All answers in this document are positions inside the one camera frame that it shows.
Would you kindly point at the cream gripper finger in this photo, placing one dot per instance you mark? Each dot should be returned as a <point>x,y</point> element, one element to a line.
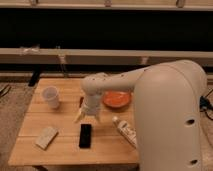
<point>78,117</point>
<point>97,117</point>

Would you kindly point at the black rectangular remote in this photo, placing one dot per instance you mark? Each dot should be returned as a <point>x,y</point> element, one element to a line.
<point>85,136</point>

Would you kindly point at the orange bowl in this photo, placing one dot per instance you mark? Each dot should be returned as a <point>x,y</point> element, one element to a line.
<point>116,99</point>

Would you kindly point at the wooden table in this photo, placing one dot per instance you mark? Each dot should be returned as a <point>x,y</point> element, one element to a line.
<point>107,145</point>

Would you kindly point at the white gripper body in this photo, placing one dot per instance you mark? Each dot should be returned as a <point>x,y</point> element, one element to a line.
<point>91,105</point>

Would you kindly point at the small dark red object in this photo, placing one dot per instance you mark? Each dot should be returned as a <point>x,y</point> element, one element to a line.
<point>81,101</point>

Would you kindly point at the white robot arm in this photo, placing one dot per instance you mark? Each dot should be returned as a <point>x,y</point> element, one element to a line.
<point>166,99</point>

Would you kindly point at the blue device with cables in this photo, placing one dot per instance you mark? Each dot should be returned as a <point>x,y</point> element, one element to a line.
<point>205,105</point>

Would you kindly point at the white labelled bottle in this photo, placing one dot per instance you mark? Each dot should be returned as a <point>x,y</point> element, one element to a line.
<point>125,129</point>

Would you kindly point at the beige sponge block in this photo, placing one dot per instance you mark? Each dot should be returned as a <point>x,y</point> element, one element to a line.
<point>45,137</point>

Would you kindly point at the translucent plastic cup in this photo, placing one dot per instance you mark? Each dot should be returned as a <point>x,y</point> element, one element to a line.
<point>50,95</point>

